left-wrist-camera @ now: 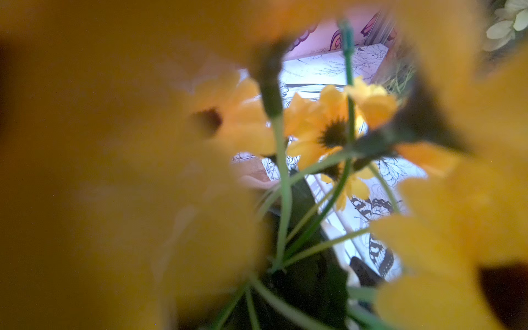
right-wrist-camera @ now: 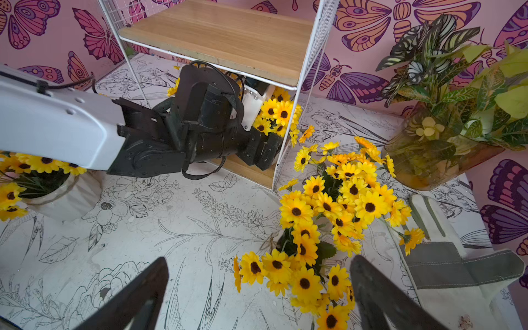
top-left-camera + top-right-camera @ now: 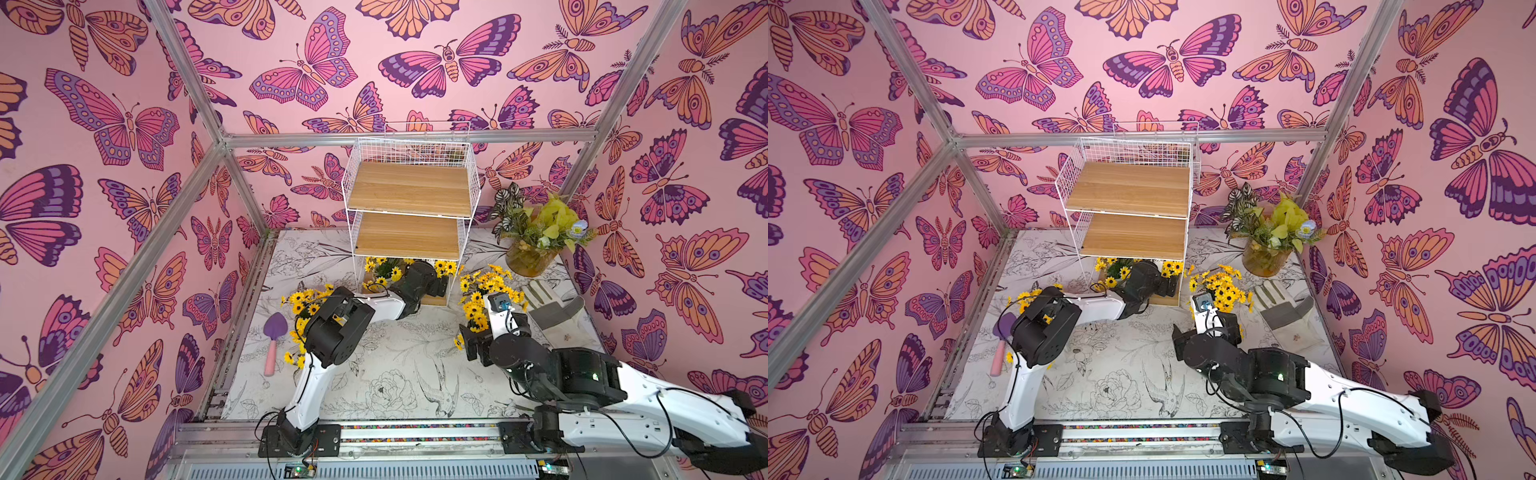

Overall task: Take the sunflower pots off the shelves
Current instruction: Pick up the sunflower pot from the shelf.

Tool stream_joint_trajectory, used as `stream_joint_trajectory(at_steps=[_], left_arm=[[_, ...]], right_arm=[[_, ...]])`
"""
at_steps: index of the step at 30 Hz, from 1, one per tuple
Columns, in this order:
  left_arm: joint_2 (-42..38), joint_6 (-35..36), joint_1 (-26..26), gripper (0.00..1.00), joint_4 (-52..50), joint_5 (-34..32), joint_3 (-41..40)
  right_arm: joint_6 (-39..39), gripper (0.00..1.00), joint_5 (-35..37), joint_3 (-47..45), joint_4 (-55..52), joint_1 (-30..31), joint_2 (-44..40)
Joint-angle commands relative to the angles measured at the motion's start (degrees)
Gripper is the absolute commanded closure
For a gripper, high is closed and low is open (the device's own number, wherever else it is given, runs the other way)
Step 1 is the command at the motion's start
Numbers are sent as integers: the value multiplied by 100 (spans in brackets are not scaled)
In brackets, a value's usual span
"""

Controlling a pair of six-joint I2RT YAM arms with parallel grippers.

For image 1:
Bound sunflower pot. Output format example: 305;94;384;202
1;1;527;329

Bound green plant in glass vase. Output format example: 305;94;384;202
482;0;527;53

